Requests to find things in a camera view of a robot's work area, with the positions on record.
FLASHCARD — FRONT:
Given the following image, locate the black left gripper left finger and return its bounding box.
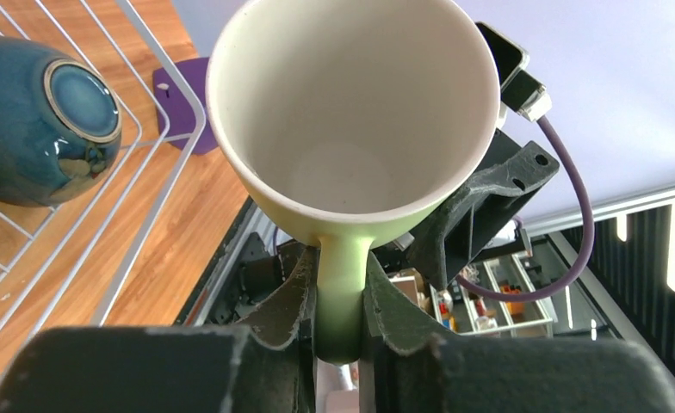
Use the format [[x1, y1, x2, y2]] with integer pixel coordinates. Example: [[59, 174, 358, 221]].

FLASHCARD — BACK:
[[0, 248, 318, 412]]

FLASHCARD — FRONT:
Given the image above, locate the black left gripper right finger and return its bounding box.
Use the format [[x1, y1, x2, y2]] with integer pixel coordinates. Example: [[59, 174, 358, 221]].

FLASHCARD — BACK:
[[360, 256, 675, 412]]

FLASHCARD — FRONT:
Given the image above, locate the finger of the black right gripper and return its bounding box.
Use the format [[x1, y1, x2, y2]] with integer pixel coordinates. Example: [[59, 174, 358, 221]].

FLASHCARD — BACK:
[[406, 130, 560, 289]]

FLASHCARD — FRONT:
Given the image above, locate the light green mug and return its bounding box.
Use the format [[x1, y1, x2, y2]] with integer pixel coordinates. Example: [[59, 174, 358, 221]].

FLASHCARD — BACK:
[[206, 1, 500, 364]]

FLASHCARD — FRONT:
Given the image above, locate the dark blue floral bowl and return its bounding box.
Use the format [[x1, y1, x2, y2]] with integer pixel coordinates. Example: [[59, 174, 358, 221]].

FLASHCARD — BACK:
[[0, 36, 123, 207]]

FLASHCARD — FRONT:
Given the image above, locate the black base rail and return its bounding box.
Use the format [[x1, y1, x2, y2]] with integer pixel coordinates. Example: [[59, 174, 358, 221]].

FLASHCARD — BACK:
[[174, 199, 306, 326]]

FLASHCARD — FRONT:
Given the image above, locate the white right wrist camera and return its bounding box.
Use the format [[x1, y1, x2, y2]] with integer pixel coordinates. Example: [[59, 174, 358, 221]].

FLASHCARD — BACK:
[[475, 22, 552, 134]]

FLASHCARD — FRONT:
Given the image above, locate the white wire dish rack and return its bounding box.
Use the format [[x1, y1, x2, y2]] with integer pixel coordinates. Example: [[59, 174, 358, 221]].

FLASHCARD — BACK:
[[0, 1, 180, 375]]

